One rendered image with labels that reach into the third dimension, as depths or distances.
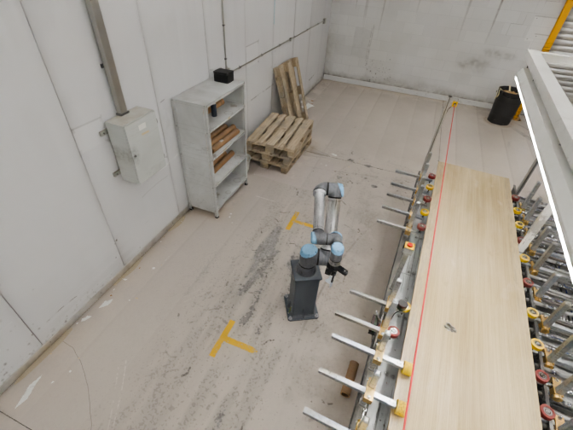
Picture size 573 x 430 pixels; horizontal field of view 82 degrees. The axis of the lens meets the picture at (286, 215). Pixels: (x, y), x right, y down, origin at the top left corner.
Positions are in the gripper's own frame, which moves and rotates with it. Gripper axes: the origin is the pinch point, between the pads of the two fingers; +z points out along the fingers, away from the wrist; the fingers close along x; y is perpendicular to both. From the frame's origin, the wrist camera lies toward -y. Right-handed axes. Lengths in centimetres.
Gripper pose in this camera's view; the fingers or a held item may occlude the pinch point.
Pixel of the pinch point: (332, 281)
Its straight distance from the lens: 262.9
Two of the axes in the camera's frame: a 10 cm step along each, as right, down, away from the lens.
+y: -9.3, -2.8, 2.5
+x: -3.7, 5.8, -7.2
